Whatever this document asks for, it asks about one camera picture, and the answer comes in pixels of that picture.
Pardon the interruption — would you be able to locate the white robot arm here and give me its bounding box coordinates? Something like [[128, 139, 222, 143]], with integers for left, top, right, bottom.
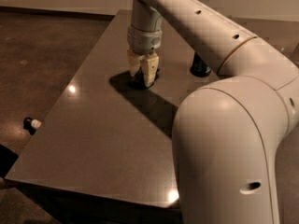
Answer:
[[141, 0, 298, 224]]

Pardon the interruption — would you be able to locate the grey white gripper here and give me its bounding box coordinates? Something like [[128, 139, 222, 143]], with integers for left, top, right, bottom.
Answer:
[[127, 25, 163, 88]]

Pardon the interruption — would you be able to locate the dark blue soda can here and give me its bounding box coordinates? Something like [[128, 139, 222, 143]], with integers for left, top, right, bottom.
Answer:
[[190, 53, 211, 77]]

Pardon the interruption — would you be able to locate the dark chocolate rxbar wrapper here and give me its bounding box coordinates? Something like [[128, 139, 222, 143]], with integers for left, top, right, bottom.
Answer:
[[128, 69, 159, 90]]

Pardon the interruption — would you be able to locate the small black white floor object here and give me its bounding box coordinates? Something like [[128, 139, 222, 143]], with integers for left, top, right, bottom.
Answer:
[[23, 118, 42, 135]]

